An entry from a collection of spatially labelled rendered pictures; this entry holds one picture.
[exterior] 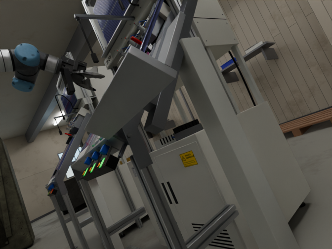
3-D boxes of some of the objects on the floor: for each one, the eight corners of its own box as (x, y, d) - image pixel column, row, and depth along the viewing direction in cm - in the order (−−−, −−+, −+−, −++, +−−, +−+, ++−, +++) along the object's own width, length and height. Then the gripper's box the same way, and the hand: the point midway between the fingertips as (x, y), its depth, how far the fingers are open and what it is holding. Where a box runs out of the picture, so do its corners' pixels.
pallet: (363, 105, 301) (359, 98, 302) (357, 119, 242) (352, 110, 243) (275, 132, 394) (273, 127, 395) (256, 147, 335) (253, 141, 336)
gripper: (63, 44, 91) (108, 62, 101) (57, 68, 107) (97, 82, 116) (58, 61, 88) (105, 78, 97) (52, 83, 103) (94, 96, 113)
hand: (100, 85), depth 106 cm, fingers open, 14 cm apart
